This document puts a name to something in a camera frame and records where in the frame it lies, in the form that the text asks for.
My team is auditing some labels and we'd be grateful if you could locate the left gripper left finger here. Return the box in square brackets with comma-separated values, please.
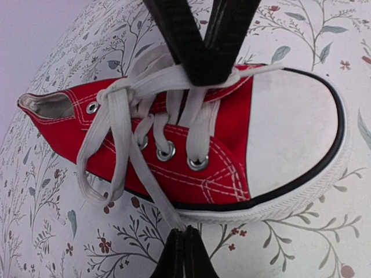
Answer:
[150, 229, 184, 278]

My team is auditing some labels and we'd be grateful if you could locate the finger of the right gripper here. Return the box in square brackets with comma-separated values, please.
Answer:
[143, 0, 208, 86]
[203, 0, 260, 86]

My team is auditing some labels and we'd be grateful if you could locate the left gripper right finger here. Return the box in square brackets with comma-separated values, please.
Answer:
[184, 225, 219, 278]

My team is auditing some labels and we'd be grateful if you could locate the red sneaker with laces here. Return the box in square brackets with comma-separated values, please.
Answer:
[17, 45, 349, 228]

